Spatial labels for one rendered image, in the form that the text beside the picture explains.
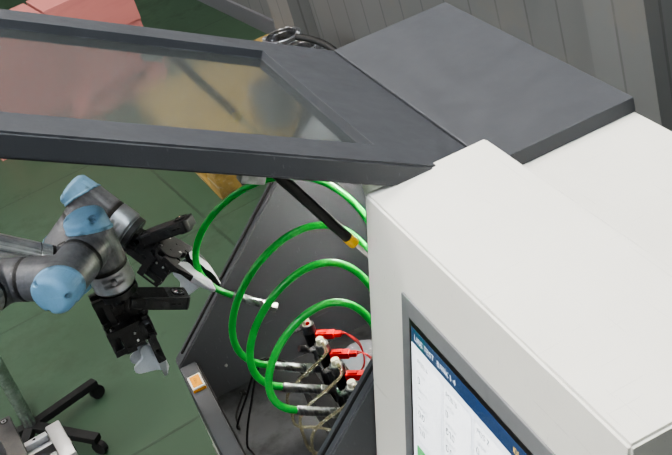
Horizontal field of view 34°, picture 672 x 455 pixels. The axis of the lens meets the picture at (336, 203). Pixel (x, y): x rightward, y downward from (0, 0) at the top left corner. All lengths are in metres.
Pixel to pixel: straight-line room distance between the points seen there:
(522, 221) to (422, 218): 0.16
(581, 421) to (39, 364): 3.56
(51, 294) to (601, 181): 0.88
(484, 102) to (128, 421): 2.42
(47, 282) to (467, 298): 0.69
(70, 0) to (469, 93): 4.66
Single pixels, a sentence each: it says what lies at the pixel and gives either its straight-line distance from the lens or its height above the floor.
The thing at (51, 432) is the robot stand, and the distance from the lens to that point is 2.50.
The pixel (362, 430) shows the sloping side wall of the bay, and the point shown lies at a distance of 1.96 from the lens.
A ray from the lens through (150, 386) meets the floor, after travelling 4.22.
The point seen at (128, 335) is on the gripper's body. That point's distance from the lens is 1.99.
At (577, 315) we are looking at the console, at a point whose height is 1.55.
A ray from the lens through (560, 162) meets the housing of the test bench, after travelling 1.84.
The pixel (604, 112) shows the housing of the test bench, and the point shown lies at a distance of 1.91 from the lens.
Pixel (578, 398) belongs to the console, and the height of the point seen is 1.55.
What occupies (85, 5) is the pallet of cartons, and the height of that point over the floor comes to 0.61.
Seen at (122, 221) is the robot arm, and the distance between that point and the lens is 2.27.
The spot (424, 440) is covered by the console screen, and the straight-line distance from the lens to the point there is 1.74.
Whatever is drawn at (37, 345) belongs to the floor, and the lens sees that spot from 4.77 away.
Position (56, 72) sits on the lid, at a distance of 1.92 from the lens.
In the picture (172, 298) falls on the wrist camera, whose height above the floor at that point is 1.38.
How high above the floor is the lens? 2.41
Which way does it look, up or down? 30 degrees down
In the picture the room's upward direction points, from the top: 18 degrees counter-clockwise
